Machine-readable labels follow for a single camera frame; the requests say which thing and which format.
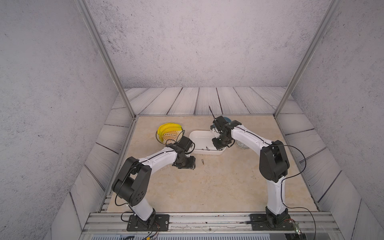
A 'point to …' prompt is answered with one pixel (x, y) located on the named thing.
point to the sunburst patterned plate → (170, 137)
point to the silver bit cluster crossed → (202, 161)
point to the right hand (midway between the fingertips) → (217, 145)
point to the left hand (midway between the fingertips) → (194, 167)
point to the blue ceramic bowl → (227, 119)
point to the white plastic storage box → (202, 142)
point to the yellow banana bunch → (163, 128)
